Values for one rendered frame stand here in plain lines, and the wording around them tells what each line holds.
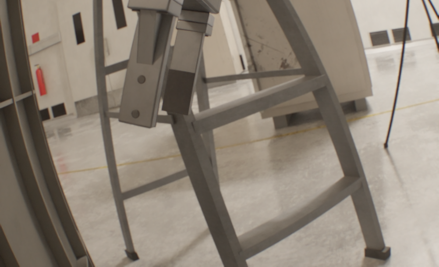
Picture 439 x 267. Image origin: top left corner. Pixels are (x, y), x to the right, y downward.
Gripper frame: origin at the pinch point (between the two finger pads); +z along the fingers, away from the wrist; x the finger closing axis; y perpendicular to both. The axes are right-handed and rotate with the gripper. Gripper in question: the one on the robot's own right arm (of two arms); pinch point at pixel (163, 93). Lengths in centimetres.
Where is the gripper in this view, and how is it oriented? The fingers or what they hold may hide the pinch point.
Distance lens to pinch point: 41.0
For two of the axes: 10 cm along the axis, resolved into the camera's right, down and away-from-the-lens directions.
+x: 1.4, -0.7, 9.9
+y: 9.7, 1.9, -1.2
